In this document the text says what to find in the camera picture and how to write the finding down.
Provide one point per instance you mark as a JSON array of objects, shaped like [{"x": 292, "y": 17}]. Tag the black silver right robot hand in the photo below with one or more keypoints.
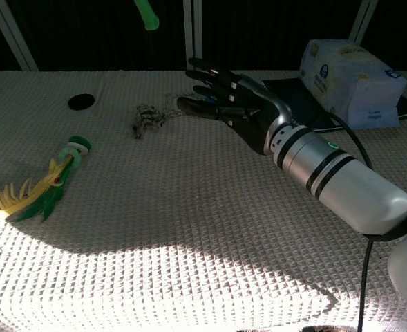
[{"x": 255, "y": 117}]

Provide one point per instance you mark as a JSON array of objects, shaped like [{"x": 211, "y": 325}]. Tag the green cylindrical stick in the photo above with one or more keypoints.
[{"x": 149, "y": 17}]

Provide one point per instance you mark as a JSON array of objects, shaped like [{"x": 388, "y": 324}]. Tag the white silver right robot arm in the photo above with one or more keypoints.
[{"x": 345, "y": 173}]

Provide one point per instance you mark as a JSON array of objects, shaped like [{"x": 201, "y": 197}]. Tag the black spiral notebook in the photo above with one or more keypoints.
[{"x": 303, "y": 103}]

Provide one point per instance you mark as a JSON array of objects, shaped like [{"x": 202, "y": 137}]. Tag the large blue white tissue pack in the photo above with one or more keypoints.
[{"x": 345, "y": 76}]

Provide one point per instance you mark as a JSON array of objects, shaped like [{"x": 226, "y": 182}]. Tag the small blue tissue packet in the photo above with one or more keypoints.
[{"x": 372, "y": 118}]

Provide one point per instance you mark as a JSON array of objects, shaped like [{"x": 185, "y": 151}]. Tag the white waffle tablecloth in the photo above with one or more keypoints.
[{"x": 154, "y": 224}]

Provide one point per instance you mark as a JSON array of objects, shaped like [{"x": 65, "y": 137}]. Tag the green yellow feather shuttlecock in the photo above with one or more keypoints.
[{"x": 79, "y": 144}]

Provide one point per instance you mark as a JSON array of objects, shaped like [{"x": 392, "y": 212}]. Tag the white frame post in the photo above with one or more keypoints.
[
  {"x": 192, "y": 34},
  {"x": 11, "y": 38},
  {"x": 362, "y": 20}
]

